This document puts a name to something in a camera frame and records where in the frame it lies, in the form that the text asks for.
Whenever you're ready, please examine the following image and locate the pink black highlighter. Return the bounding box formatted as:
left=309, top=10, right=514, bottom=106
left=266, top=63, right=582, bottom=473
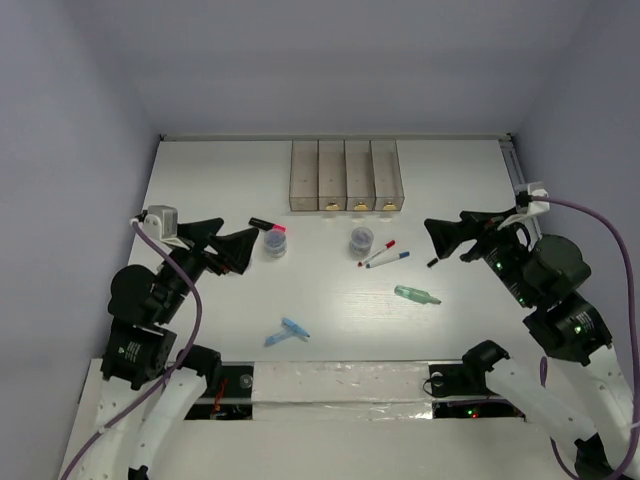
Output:
left=248, top=217, right=286, bottom=232

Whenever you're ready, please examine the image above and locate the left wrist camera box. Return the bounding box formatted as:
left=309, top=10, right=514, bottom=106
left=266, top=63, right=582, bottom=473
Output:
left=141, top=205, right=178, bottom=244

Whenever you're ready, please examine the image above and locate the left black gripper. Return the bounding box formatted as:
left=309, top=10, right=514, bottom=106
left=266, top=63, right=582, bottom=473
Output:
left=156, top=215, right=260, bottom=319

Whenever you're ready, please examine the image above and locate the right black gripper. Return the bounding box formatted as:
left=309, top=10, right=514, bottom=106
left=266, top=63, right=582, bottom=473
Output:
left=422, top=204, right=536, bottom=305

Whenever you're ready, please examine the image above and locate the light blue utility knife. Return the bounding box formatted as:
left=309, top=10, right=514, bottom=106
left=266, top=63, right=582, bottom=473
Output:
left=264, top=330, right=293, bottom=347

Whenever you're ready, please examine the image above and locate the aluminium rail right edge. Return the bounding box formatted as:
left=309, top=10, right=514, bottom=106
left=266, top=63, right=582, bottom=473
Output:
left=499, top=140, right=544, bottom=244

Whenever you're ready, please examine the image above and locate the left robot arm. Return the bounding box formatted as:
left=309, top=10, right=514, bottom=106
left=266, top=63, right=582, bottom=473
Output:
left=61, top=205, right=259, bottom=479

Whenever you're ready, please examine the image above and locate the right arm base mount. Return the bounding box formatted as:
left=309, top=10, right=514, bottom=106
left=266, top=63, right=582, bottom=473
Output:
left=422, top=363, right=524, bottom=420

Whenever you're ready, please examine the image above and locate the clear four-compartment organizer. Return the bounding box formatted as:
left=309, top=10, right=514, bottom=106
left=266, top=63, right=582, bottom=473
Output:
left=289, top=139, right=405, bottom=212

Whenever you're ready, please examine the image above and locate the blue transparent utility knife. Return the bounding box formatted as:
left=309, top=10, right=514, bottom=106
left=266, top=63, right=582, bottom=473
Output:
left=282, top=318, right=310, bottom=338

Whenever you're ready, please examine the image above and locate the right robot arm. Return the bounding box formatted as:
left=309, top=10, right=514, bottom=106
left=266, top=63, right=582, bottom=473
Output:
left=423, top=198, right=639, bottom=479

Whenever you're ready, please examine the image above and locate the red cap whiteboard marker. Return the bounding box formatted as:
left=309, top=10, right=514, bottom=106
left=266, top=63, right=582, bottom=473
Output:
left=357, top=240, right=396, bottom=267

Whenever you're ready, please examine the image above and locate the blue cap whiteboard marker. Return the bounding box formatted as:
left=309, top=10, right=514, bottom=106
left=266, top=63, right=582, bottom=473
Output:
left=365, top=251, right=410, bottom=269

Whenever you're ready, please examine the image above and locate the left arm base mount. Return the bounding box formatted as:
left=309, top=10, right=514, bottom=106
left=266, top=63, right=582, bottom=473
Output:
left=185, top=363, right=254, bottom=421

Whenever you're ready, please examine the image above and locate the green transparent utility knife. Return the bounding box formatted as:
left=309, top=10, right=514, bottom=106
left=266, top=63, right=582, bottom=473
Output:
left=394, top=285, right=441, bottom=305

